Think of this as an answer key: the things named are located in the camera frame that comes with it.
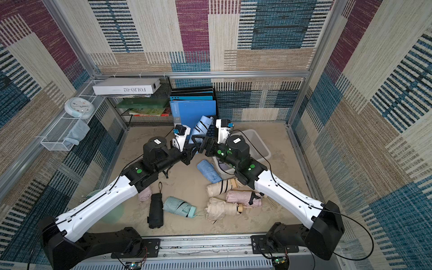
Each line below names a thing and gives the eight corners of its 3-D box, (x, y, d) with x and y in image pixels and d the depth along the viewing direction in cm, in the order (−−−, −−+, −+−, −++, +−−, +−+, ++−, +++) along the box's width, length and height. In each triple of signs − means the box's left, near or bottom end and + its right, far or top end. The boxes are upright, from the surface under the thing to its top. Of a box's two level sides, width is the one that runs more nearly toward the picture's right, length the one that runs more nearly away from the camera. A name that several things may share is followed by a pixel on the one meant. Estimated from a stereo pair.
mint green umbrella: (162, 208, 86) (161, 206, 83) (169, 197, 89) (168, 195, 87) (192, 220, 82) (191, 218, 80) (197, 208, 86) (197, 206, 83)
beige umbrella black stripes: (208, 199, 87) (208, 196, 84) (205, 189, 91) (204, 186, 88) (239, 189, 91) (240, 186, 88) (235, 180, 94) (235, 176, 91)
